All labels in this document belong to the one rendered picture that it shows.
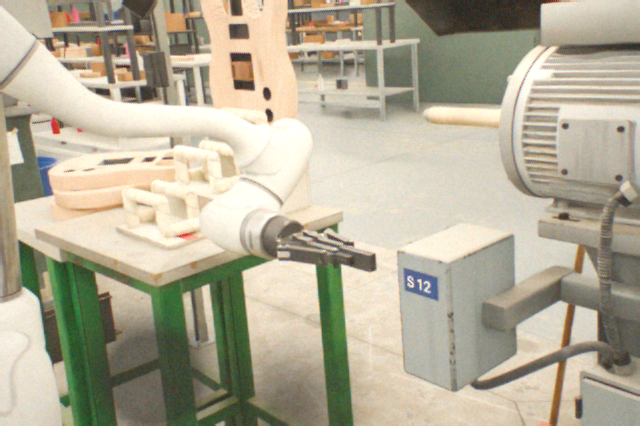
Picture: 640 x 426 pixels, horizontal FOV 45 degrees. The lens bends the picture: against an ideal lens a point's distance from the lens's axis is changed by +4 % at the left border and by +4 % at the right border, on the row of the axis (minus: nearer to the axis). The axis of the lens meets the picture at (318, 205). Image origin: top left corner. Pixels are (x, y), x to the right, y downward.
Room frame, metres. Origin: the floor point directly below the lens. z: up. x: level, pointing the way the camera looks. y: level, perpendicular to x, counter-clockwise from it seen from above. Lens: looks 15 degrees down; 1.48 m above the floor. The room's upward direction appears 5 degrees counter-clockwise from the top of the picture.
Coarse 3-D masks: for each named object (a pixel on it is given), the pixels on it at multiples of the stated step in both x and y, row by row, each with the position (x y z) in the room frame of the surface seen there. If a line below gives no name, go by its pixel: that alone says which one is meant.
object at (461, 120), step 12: (432, 108) 1.41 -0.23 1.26; (444, 108) 1.39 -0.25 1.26; (456, 108) 1.37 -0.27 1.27; (468, 108) 1.35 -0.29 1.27; (432, 120) 1.40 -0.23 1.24; (444, 120) 1.38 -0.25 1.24; (456, 120) 1.36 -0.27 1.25; (468, 120) 1.34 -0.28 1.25; (480, 120) 1.32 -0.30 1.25; (492, 120) 1.30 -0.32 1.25
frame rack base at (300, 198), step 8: (224, 160) 2.04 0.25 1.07; (232, 160) 2.01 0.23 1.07; (224, 168) 2.05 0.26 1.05; (232, 168) 2.01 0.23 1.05; (224, 176) 2.05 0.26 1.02; (232, 176) 2.02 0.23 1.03; (304, 176) 1.98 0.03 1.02; (304, 184) 1.98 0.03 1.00; (296, 192) 1.96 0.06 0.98; (304, 192) 1.97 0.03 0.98; (288, 200) 1.94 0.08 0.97; (296, 200) 1.95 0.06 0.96; (304, 200) 1.97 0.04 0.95; (288, 208) 1.94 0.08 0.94; (296, 208) 1.95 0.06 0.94; (304, 208) 1.97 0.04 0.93
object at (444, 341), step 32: (416, 256) 1.00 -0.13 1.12; (448, 256) 0.98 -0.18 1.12; (480, 256) 1.01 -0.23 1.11; (512, 256) 1.06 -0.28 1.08; (416, 288) 1.00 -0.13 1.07; (448, 288) 0.96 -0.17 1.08; (480, 288) 1.00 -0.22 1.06; (416, 320) 1.00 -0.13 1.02; (448, 320) 0.96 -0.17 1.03; (480, 320) 1.00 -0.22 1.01; (416, 352) 1.01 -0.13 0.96; (448, 352) 0.96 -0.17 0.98; (480, 352) 1.00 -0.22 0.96; (512, 352) 1.05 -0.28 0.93; (576, 352) 1.00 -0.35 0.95; (608, 352) 0.99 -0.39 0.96; (448, 384) 0.96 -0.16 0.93; (480, 384) 1.06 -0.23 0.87
